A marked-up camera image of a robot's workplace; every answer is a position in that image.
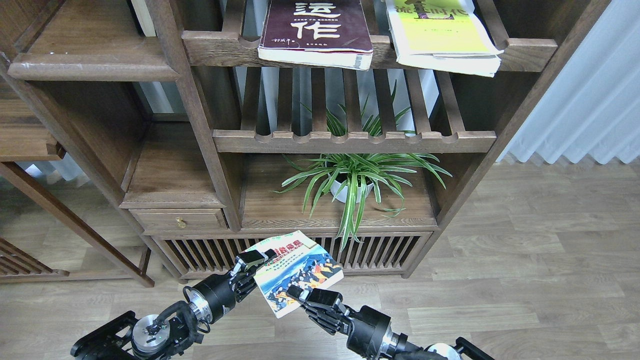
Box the maroon book white characters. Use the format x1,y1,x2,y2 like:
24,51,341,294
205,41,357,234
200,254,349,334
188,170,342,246
257,0,373,71

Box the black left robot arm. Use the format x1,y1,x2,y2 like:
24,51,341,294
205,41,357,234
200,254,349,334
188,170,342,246
70,249,277,360

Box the yellow green book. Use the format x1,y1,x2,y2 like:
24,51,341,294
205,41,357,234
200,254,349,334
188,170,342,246
386,0,502,77

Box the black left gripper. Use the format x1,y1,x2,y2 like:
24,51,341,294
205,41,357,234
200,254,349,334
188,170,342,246
183,249,277,323

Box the white plant pot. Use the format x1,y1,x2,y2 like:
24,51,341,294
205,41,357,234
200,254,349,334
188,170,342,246
330,173,374,204

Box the white curtain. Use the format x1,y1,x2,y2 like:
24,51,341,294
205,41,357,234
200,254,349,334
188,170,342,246
498,0,640,164

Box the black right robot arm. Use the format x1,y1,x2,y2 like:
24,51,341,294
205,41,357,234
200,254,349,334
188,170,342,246
286,285,492,360

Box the book with mountain cover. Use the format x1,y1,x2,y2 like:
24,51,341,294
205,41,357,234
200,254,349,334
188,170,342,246
247,230,345,319

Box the green spider plant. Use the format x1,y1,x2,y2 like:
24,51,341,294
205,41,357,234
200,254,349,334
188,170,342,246
272,80,453,252

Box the brass drawer knob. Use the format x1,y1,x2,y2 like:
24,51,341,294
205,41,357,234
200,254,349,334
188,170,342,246
175,217,187,229

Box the dark wooden bookshelf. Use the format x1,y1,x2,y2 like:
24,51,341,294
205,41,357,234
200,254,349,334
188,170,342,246
1,0,610,280

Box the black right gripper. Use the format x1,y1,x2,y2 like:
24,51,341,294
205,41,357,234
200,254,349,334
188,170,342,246
286,285,401,360

